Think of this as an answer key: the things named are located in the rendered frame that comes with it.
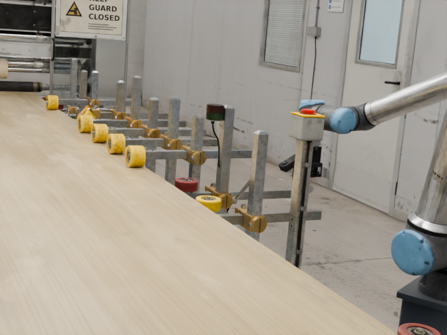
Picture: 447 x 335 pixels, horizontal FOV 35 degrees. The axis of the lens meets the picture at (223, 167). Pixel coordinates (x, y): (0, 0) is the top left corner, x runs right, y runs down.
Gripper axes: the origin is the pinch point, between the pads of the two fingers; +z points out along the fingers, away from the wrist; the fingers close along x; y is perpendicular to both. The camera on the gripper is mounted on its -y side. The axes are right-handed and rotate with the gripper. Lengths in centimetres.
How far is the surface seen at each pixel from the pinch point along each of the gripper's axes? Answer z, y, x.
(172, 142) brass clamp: -13, -35, 42
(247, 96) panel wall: 20, 234, 504
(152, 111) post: -22, -34, 69
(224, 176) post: -10.3, -33.7, -5.7
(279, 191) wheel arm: -3.0, -9.1, -1.4
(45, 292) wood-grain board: -7, -111, -88
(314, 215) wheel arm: -0.9, -9.3, -26.4
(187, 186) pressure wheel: -6.6, -46.5, -3.7
